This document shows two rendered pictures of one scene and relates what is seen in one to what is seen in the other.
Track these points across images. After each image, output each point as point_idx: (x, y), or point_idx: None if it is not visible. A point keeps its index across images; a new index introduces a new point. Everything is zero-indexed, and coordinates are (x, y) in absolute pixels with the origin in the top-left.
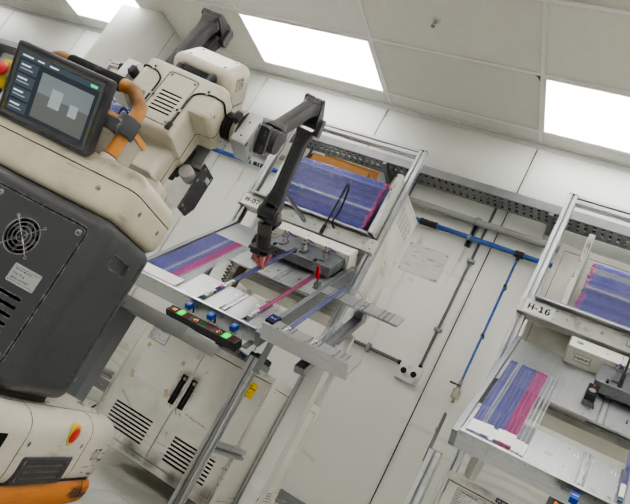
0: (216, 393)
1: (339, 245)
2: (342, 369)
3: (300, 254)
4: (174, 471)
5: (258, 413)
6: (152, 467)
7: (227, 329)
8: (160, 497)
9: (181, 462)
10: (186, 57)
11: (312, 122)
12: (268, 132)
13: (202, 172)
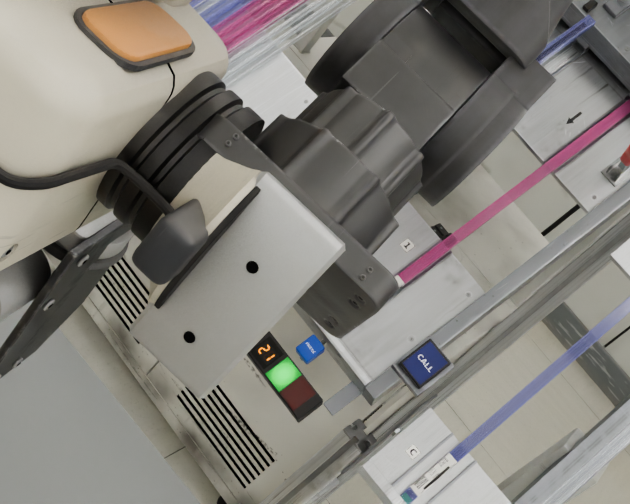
0: (296, 325)
1: None
2: None
3: (605, 22)
4: (197, 432)
5: (379, 416)
6: (159, 400)
7: (301, 317)
8: (173, 453)
9: (211, 423)
10: None
11: None
12: (371, 309)
13: (67, 275)
